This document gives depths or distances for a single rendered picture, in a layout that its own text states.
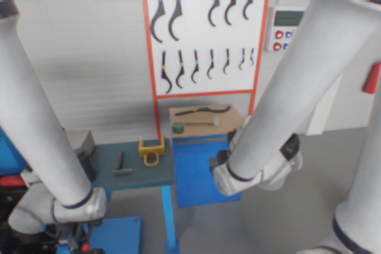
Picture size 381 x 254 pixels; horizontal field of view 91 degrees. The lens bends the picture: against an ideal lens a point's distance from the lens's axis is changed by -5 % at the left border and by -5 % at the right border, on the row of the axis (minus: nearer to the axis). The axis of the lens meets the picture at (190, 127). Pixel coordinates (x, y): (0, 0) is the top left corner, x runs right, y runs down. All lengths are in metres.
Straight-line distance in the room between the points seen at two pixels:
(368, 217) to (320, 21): 0.36
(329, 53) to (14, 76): 0.44
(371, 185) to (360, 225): 0.09
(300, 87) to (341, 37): 0.08
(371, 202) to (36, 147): 0.62
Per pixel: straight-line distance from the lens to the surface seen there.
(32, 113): 0.42
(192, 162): 1.89
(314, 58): 0.32
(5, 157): 1.58
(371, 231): 0.52
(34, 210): 0.68
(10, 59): 0.39
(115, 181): 1.18
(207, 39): 2.66
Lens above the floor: 1.85
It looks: 30 degrees down
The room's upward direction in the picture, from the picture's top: 1 degrees counter-clockwise
